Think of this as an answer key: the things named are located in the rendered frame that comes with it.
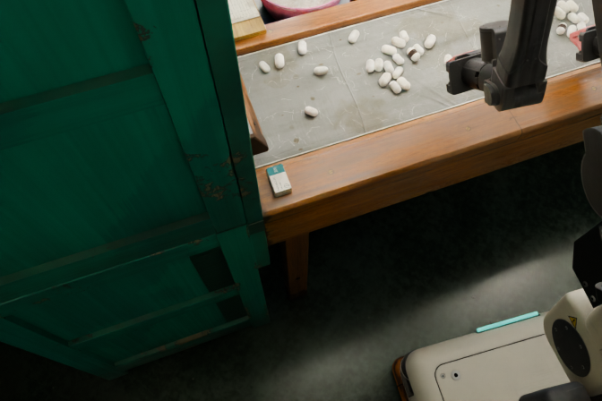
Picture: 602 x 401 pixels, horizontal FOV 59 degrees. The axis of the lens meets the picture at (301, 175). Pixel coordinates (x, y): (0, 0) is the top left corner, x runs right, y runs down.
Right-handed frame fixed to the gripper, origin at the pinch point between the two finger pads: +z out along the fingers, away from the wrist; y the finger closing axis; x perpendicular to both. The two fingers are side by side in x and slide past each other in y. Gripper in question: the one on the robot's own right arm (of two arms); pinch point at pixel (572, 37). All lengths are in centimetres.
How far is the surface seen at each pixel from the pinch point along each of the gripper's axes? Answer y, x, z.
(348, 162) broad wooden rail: 60, 10, -8
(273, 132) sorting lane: 72, 3, 4
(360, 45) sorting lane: 45.0, -7.0, 16.8
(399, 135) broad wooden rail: 47.7, 8.3, -6.2
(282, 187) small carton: 75, 10, -11
